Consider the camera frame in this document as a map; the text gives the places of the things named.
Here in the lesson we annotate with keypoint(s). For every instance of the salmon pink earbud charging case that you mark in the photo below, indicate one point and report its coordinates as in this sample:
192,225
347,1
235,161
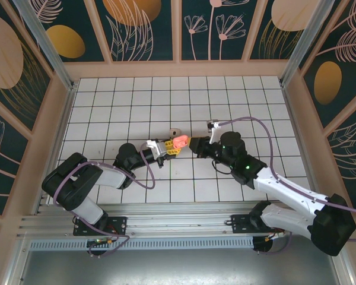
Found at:
180,142

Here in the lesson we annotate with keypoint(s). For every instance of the beige earbud charging case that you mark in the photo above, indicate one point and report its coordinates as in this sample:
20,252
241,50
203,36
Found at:
175,132

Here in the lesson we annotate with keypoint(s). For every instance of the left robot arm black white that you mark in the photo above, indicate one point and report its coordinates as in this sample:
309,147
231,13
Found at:
109,178

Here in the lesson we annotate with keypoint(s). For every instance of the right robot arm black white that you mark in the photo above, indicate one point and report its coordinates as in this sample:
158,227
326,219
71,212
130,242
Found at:
287,190

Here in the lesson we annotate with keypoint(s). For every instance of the small green circuit board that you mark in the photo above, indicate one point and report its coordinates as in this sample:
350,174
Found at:
102,241

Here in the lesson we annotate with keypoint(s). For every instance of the dark panel pink flower outlines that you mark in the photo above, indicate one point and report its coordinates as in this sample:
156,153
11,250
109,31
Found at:
240,50

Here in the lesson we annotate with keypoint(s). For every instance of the dark panel orange oval feathers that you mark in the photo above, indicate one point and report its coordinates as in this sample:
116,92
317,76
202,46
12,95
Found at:
327,83

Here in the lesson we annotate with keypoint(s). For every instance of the grey metal sheet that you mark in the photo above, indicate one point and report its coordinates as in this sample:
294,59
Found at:
178,267

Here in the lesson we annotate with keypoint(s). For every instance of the dark panel pink leaf outlines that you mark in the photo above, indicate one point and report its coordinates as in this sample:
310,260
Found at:
353,148

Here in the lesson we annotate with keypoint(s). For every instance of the dark panel single pink flower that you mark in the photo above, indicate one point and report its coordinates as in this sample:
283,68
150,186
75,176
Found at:
6,166

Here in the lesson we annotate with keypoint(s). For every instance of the dark panel yellow oval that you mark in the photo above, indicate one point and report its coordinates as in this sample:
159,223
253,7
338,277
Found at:
65,41

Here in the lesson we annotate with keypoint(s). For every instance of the dark panel orange circle leaves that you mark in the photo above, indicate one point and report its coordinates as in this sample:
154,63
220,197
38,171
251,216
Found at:
130,12

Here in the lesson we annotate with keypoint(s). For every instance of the dark panel large peach oval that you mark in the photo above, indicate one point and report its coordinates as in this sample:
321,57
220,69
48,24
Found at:
3,50

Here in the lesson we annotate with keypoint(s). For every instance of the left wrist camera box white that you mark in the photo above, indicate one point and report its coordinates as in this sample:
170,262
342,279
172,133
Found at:
155,147

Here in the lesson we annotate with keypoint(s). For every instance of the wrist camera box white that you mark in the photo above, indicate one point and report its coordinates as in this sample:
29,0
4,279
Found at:
155,147
213,125

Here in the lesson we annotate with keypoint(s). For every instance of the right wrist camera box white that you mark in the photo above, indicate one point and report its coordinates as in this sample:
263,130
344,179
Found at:
213,125

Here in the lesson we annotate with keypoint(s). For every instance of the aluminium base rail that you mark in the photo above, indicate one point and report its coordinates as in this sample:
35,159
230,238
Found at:
178,216

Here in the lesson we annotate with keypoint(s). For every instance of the aluminium table edge rail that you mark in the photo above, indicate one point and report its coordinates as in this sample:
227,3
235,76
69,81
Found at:
291,112
64,115

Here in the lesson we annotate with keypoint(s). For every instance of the aluminium corner post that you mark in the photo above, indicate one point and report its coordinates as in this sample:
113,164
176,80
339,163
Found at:
301,44
50,50

